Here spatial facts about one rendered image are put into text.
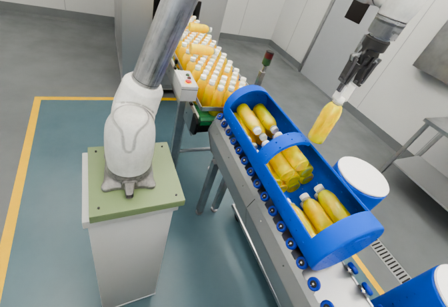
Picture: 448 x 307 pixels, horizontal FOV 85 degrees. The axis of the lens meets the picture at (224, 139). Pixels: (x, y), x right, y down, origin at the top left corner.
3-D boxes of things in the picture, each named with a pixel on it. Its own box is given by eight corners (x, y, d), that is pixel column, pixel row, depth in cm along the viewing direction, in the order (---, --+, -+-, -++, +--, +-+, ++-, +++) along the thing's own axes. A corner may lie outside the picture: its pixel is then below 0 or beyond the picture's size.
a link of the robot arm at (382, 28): (413, 26, 72) (399, 45, 76) (389, 15, 78) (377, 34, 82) (395, 21, 69) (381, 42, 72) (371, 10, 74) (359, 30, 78)
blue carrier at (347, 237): (299, 279, 87) (341, 242, 69) (218, 125, 145) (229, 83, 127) (353, 258, 99) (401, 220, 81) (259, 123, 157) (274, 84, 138)
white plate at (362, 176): (351, 150, 145) (350, 152, 146) (329, 166, 128) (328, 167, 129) (396, 183, 132) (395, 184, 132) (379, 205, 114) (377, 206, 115)
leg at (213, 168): (196, 216, 203) (213, 164, 164) (194, 210, 207) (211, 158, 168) (203, 214, 206) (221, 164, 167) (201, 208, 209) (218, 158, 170)
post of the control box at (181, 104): (165, 192, 213) (181, 94, 151) (163, 188, 215) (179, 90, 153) (169, 191, 214) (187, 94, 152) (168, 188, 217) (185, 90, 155)
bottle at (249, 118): (234, 108, 133) (248, 130, 121) (245, 100, 132) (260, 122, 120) (239, 115, 138) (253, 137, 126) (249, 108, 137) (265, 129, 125)
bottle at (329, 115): (319, 146, 100) (343, 108, 88) (304, 136, 103) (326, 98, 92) (325, 140, 104) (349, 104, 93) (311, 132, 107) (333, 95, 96)
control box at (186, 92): (179, 101, 144) (182, 86, 138) (172, 83, 157) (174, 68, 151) (195, 101, 148) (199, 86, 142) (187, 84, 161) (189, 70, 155)
